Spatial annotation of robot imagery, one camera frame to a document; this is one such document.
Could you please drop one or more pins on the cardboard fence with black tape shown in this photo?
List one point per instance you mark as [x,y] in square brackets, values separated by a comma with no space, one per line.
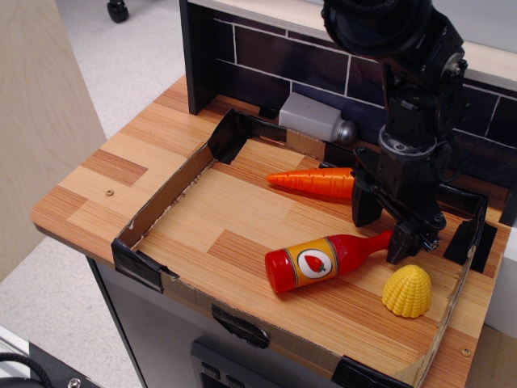
[203,236]

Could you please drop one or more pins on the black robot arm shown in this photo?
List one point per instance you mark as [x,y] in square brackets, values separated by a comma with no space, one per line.
[423,75]

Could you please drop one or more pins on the black caster wheel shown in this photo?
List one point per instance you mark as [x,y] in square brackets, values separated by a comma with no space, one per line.
[117,10]

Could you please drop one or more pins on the light plywood panel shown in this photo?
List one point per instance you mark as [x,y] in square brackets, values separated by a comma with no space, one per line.
[48,122]

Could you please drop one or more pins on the red hot sauce bottle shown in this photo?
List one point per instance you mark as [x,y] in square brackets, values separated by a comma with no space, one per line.
[322,259]

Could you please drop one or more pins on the grey cabinet control panel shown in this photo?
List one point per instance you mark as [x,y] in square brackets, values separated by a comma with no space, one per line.
[211,369]

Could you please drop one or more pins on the yellow toy corn piece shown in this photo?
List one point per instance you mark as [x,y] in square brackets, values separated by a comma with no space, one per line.
[407,293]

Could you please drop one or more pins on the dark tiled backsplash shelf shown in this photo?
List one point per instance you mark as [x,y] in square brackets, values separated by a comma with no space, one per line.
[262,64]

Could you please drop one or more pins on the black metal base plate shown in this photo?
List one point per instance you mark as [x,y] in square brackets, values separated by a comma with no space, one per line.
[58,372]

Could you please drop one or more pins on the orange toy carrot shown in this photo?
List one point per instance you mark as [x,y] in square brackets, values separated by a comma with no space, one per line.
[336,182]

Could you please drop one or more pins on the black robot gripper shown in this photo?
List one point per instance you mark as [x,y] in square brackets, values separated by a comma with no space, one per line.
[404,187]

